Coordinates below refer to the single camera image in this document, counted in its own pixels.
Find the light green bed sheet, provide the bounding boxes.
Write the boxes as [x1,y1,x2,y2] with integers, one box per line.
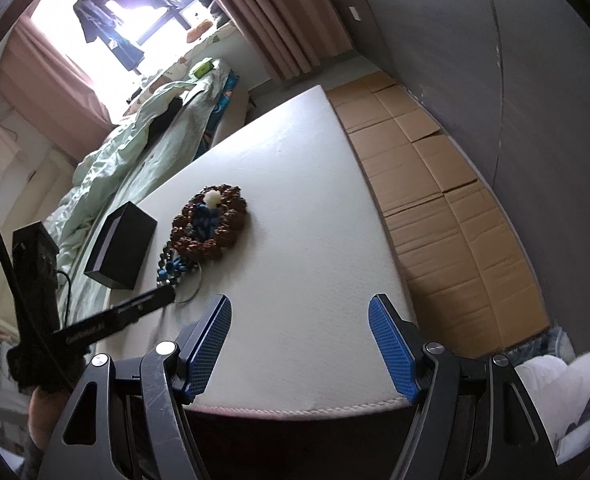
[50,210,113,331]

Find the dark hanging clothes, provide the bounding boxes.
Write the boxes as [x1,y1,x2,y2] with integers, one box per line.
[72,0,206,72]

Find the beige bed headboard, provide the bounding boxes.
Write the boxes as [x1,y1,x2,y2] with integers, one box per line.
[0,142,83,241]

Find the dark grey cushion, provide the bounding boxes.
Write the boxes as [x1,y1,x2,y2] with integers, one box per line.
[197,0,230,26]

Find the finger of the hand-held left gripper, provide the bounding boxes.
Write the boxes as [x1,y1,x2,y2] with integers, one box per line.
[52,285,176,347]

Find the flattened cardboard floor covering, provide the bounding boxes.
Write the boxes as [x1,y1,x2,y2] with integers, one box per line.
[325,71,552,359]

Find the person's left hand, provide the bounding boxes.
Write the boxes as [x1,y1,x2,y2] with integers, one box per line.
[27,387,83,461]

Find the white cloth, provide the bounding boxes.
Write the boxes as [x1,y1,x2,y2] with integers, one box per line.
[515,350,590,461]

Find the light green duvet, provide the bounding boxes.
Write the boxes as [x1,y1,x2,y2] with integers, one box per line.
[45,55,238,281]

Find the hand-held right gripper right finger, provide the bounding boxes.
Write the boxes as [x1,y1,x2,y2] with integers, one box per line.
[368,294,560,480]

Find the black jewelry box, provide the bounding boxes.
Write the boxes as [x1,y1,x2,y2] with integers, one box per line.
[84,202,158,291]

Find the floral printed cloth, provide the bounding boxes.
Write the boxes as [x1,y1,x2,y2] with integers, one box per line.
[125,25,236,111]

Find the black garment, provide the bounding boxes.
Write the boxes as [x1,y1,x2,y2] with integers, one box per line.
[147,97,184,139]

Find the grey fuzzy cloth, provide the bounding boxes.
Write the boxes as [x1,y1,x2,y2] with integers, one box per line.
[522,326,576,363]

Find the white bed frame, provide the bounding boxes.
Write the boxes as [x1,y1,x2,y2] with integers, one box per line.
[209,89,252,147]

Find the pink pleated curtain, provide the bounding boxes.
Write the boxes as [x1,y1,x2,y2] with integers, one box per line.
[0,17,114,147]
[200,0,354,81]

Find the blue printed cloth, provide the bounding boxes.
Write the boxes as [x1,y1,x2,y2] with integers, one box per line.
[202,72,240,146]

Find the blue bead necklace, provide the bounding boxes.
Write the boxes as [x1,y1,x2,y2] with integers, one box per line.
[155,203,222,305]

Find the small orange object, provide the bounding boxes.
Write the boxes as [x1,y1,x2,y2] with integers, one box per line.
[187,20,214,41]

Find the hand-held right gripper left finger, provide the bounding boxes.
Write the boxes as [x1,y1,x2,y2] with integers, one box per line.
[35,294,233,480]

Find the brown bead bracelet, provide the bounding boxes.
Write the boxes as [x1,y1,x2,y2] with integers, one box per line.
[171,185,248,263]

